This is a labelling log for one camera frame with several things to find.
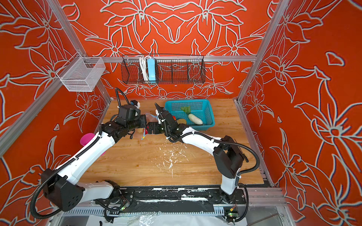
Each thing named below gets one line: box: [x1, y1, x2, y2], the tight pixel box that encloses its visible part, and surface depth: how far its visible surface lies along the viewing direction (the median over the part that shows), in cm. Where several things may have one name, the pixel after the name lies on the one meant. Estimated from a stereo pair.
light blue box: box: [147, 58, 157, 81], surface depth 92 cm
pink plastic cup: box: [80, 132, 96, 147], surface depth 81 cm
